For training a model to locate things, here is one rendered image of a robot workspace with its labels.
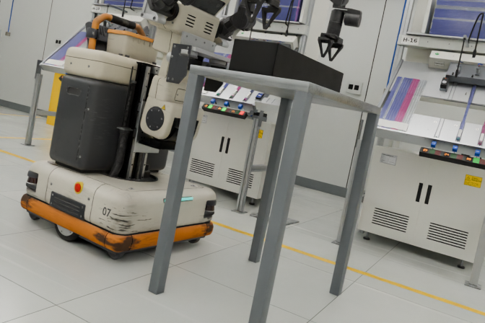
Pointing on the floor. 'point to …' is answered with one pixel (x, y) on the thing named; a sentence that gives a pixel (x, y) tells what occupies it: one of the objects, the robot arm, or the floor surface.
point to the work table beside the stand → (265, 83)
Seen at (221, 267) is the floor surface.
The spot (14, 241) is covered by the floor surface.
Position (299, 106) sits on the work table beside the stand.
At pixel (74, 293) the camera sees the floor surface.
